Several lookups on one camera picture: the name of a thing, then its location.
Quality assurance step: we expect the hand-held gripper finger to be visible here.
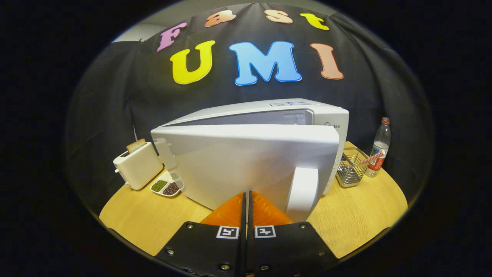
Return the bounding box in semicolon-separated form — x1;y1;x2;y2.
247;190;339;277
156;191;246;277

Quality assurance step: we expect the white toaster oven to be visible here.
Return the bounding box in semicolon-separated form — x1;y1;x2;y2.
151;98;349;223

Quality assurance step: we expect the cream toaster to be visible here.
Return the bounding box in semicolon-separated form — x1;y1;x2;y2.
113;142;164;190

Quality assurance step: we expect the white divided bean dish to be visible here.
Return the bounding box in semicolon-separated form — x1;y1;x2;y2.
150;171;185;198

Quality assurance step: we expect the toasted bread slice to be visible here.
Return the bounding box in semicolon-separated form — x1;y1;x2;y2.
126;138;146;154

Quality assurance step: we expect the red striped straw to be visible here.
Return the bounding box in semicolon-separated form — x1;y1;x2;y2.
359;150;386;165

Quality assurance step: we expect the clear plastic water bottle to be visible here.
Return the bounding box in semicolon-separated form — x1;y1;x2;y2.
365;117;391;178

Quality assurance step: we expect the metal wire basket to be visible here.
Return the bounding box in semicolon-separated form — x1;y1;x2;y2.
336;147;370;188

